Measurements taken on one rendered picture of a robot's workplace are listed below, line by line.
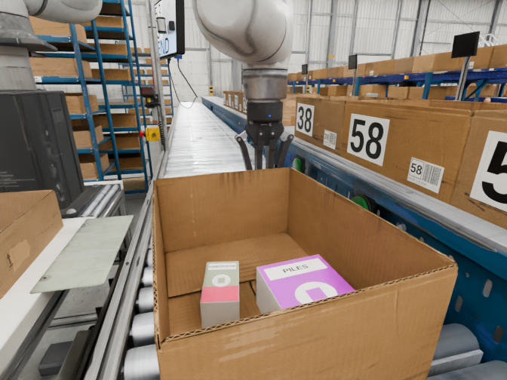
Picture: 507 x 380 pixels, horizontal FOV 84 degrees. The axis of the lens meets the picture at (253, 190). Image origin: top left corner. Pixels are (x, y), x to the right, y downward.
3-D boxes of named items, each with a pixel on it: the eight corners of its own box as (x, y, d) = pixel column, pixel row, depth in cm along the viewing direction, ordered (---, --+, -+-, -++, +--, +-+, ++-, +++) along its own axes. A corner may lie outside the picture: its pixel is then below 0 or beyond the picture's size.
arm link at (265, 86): (238, 72, 59) (238, 101, 62) (247, 68, 51) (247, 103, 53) (279, 72, 61) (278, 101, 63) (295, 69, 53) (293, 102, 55)
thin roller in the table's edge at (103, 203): (112, 184, 104) (87, 216, 78) (118, 183, 105) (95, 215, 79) (113, 188, 105) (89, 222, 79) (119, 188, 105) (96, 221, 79)
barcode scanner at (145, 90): (141, 106, 141) (138, 84, 139) (144, 108, 152) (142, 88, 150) (155, 106, 142) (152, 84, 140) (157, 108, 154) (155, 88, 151)
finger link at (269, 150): (263, 128, 62) (270, 127, 62) (264, 176, 66) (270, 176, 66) (268, 130, 58) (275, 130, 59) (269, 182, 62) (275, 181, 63)
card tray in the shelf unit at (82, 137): (16, 150, 165) (11, 133, 162) (39, 141, 193) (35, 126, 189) (92, 146, 174) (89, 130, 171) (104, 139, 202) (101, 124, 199)
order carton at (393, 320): (161, 255, 60) (152, 179, 54) (287, 234, 69) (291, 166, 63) (174, 491, 25) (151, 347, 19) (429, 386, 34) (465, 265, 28)
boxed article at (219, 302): (201, 328, 41) (199, 303, 40) (207, 283, 51) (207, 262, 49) (239, 326, 41) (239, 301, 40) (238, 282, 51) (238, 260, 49)
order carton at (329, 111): (293, 137, 123) (295, 96, 117) (354, 135, 129) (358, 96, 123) (339, 158, 87) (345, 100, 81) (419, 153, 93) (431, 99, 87)
